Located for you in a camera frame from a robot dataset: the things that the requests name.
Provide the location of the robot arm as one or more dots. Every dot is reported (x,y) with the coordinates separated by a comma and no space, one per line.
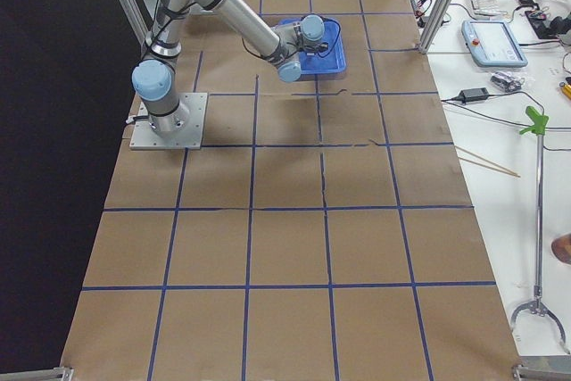
(154,77)

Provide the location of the blue plastic tray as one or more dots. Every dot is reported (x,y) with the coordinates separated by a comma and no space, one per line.
(328,60)

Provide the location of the teach pendant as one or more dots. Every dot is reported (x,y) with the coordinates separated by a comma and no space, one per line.
(492,44)

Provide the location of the plastic bag of parts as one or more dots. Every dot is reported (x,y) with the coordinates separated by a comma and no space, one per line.
(510,81)

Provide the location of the black power adapter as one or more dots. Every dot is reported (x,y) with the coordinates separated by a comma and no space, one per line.
(472,95)

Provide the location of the reacher grabber tool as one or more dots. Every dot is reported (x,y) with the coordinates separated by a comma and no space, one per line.
(536,306)

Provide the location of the wooden chopstick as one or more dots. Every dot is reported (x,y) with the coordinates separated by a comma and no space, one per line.
(483,165)
(465,153)

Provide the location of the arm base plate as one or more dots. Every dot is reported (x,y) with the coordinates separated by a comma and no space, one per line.
(183,129)

